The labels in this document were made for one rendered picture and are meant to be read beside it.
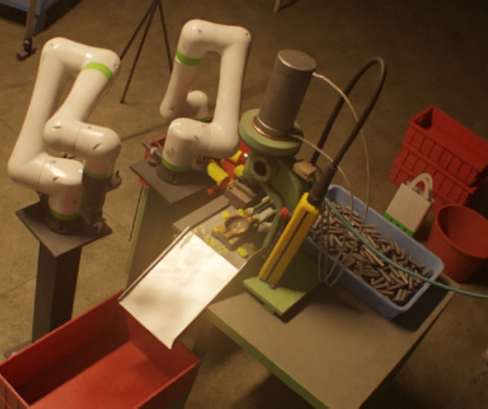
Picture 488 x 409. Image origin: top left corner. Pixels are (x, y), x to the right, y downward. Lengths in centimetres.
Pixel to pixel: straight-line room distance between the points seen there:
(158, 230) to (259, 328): 82
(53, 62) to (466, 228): 310
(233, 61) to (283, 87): 66
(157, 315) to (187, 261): 22
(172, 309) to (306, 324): 46
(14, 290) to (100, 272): 47
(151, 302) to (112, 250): 136
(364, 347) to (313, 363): 22
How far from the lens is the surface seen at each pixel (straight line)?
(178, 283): 243
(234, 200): 236
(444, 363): 398
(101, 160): 200
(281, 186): 230
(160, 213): 291
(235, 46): 275
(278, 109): 215
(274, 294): 240
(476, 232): 466
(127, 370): 262
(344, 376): 233
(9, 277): 356
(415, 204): 443
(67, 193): 237
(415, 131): 479
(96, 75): 226
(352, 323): 250
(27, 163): 239
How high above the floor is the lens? 269
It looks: 39 degrees down
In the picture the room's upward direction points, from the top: 19 degrees clockwise
